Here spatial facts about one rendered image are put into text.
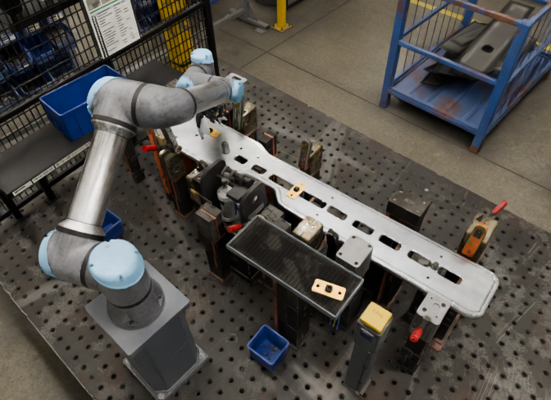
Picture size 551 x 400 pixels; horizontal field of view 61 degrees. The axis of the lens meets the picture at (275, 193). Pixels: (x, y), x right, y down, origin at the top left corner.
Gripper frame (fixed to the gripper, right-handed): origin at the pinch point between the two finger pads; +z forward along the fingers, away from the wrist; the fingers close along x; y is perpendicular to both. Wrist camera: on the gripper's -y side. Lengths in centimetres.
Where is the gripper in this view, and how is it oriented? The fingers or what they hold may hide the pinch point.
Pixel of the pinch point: (209, 129)
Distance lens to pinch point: 190.9
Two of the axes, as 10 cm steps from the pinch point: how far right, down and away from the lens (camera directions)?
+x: 6.1, -6.0, 5.1
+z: 0.2, 6.6, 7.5
